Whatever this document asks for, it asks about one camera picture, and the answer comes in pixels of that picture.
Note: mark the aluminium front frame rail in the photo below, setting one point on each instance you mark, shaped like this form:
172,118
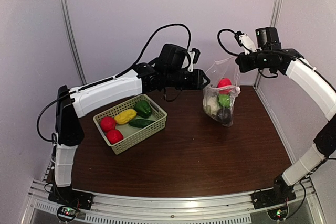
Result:
105,208

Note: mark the purple toy eggplant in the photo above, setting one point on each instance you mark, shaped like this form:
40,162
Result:
224,116

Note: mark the left aluminium corner post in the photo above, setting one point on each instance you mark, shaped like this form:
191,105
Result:
72,41

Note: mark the left circuit board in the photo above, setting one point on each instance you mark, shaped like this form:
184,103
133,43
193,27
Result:
66,213

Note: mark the red toy strawberry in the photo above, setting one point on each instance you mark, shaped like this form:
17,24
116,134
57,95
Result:
114,136

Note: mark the aluminium corner post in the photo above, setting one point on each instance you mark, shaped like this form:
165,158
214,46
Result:
72,41
276,9

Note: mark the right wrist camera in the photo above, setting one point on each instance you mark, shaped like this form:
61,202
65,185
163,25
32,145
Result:
246,42

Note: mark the red toy tomato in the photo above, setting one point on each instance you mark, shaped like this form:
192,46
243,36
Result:
224,85

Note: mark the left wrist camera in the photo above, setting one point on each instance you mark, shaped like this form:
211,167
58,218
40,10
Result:
193,57

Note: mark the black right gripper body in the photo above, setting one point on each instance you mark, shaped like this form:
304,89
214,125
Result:
262,61

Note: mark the circuit board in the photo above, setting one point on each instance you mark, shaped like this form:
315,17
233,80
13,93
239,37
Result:
66,213
278,214

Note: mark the clear zip top bag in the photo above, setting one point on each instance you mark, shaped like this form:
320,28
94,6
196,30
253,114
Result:
226,68

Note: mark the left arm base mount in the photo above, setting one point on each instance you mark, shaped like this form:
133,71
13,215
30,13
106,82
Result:
69,197

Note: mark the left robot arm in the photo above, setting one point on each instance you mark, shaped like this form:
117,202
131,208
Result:
173,68

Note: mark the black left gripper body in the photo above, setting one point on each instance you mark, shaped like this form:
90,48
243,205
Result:
175,80

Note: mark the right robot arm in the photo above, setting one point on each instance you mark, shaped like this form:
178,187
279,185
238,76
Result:
297,69

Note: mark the green toy bell pepper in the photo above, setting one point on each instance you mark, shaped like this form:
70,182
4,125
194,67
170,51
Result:
143,109

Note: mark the white toy cauliflower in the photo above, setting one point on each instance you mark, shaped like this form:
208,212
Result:
210,105

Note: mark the right aluminium corner post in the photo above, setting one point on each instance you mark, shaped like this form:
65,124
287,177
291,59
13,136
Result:
276,9

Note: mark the right circuit board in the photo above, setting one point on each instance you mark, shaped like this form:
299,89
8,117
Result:
278,214

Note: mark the green toy cabbage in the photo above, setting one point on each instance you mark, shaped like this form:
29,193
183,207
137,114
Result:
224,100

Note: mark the green plastic basket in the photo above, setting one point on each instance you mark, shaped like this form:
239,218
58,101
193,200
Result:
132,135

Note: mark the yellow toy corn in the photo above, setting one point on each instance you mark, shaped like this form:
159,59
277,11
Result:
125,116

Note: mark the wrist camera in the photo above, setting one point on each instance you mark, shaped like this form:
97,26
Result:
246,42
193,57

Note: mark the green toy cucumber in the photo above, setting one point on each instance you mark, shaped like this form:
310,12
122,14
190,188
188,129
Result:
140,123

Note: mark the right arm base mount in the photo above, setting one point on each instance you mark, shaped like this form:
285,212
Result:
271,197

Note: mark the red toy apple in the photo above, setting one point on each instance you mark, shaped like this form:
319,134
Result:
107,123

